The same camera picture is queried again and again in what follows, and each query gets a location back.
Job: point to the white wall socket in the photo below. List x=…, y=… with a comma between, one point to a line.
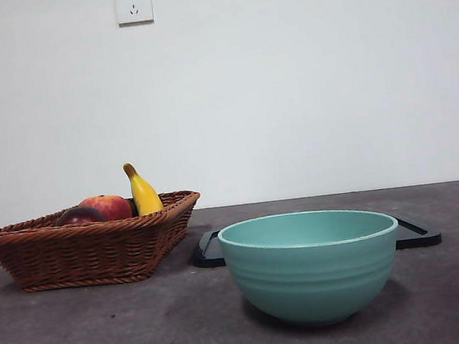
x=134, y=5

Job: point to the teal ribbed bowl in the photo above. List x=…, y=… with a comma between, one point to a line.
x=313, y=278

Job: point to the red yellow peach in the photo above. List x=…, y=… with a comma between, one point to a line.
x=114, y=206

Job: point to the yellow banana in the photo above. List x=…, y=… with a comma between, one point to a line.
x=143, y=194

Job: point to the dark green fruit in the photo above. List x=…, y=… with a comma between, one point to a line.
x=133, y=208

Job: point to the brown wicker basket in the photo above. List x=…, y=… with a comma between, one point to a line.
x=77, y=255

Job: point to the dark rectangular tray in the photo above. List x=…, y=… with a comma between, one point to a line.
x=207, y=254

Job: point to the dark purple plum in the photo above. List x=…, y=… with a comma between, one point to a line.
x=80, y=216

